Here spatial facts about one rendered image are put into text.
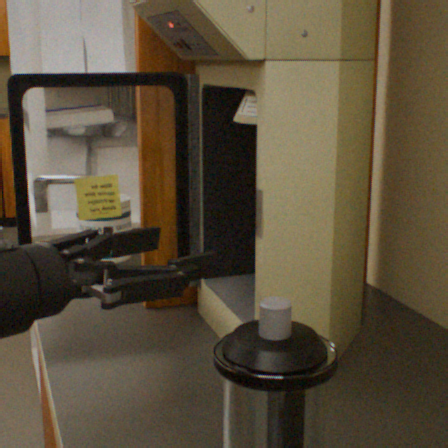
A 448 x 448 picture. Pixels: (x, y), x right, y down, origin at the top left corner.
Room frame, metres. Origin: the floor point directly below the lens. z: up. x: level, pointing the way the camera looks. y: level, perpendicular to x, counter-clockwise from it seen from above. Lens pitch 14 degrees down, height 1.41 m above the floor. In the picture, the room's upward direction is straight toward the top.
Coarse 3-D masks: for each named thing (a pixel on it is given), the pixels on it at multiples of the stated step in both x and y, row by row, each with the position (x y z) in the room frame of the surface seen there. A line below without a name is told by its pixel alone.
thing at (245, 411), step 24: (216, 360) 0.53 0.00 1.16; (336, 360) 0.53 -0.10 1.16; (240, 384) 0.50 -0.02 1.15; (240, 408) 0.51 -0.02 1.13; (264, 408) 0.50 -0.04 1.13; (288, 408) 0.50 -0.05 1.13; (312, 408) 0.51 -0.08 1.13; (240, 432) 0.51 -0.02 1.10; (264, 432) 0.50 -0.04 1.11; (288, 432) 0.50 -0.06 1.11; (312, 432) 0.51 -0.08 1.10
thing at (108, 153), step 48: (48, 96) 1.16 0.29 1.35; (96, 96) 1.17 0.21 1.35; (144, 96) 1.19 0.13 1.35; (48, 144) 1.15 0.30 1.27; (96, 144) 1.17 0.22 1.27; (144, 144) 1.19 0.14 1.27; (48, 192) 1.15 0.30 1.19; (96, 192) 1.17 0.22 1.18; (144, 192) 1.19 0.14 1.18; (48, 240) 1.15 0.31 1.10
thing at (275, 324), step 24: (264, 312) 0.54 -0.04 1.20; (288, 312) 0.54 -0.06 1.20; (240, 336) 0.54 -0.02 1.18; (264, 336) 0.54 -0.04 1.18; (288, 336) 0.54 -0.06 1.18; (312, 336) 0.54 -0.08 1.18; (240, 360) 0.52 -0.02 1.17; (264, 360) 0.51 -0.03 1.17; (288, 360) 0.51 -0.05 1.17; (312, 360) 0.52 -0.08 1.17
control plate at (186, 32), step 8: (152, 16) 1.12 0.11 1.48; (160, 16) 1.07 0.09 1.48; (168, 16) 1.04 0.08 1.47; (176, 16) 1.00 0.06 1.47; (160, 24) 1.11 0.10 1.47; (168, 24) 1.07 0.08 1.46; (176, 24) 1.04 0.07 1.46; (184, 24) 1.00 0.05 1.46; (160, 32) 1.16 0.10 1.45; (168, 32) 1.12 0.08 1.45; (176, 32) 1.08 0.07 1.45; (184, 32) 1.04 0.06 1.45; (192, 32) 1.00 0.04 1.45; (168, 40) 1.16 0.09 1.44; (176, 40) 1.12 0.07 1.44; (184, 40) 1.08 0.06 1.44; (192, 40) 1.04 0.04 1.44; (200, 40) 1.01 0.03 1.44; (176, 48) 1.16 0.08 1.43; (184, 48) 1.12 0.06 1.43; (192, 48) 1.08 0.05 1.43; (200, 48) 1.04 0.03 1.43; (208, 48) 1.01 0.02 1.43
